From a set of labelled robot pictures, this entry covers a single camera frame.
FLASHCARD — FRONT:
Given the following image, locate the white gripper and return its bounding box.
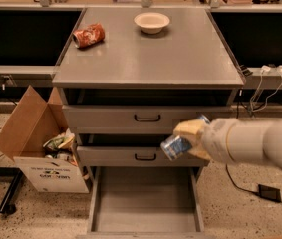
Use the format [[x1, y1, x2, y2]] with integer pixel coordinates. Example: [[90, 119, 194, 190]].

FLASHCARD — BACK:
[[173, 119, 236, 164]]

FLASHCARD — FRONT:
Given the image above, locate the crushed blue silver redbull can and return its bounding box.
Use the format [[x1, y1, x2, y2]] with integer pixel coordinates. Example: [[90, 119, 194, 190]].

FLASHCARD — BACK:
[[160, 115, 210, 161]]

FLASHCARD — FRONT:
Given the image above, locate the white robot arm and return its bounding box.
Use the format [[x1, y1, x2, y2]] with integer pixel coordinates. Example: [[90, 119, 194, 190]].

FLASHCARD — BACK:
[[173, 118, 282, 170]]

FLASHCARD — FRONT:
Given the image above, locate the grey metal drawer cabinet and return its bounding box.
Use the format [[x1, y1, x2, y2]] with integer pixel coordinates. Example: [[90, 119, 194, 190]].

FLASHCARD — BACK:
[[53, 7, 244, 173]]

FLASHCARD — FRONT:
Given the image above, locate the grey open bottom drawer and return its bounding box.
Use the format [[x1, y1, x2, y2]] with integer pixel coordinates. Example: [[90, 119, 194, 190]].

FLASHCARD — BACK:
[[76, 167, 216, 239]]

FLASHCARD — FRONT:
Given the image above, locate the grey middle drawer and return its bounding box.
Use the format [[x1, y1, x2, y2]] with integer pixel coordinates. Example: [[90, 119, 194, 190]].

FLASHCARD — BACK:
[[77, 146, 208, 167]]

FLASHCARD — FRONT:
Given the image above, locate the grey top drawer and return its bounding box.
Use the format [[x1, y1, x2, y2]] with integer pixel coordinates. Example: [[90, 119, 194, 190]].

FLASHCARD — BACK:
[[63, 105, 231, 134]]

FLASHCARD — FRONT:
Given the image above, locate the crushed red soda can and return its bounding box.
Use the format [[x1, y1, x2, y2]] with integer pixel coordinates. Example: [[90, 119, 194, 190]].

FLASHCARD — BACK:
[[72, 23, 105, 49]]

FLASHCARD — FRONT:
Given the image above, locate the black power brick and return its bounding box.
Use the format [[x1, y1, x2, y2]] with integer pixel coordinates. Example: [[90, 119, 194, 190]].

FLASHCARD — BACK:
[[258, 184, 281, 203]]

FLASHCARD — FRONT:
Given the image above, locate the white paper bowl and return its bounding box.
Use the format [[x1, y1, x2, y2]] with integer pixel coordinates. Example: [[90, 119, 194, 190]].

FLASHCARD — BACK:
[[134, 12, 170, 35]]

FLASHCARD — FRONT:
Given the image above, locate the cardboard box with trash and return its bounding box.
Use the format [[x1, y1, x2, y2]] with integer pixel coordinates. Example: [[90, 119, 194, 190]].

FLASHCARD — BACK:
[[0, 86, 89, 193]]

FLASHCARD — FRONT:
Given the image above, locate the white charger cable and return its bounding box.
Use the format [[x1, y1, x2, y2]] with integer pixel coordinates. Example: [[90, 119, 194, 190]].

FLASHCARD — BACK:
[[248, 64, 282, 114]]

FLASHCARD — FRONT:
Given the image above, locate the black floor cable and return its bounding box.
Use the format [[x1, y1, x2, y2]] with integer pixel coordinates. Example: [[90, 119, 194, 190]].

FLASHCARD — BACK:
[[225, 97, 282, 218]]

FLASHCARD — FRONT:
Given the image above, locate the black table leg frame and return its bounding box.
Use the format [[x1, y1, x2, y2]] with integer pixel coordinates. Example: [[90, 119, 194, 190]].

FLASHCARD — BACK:
[[0, 167, 24, 216]]

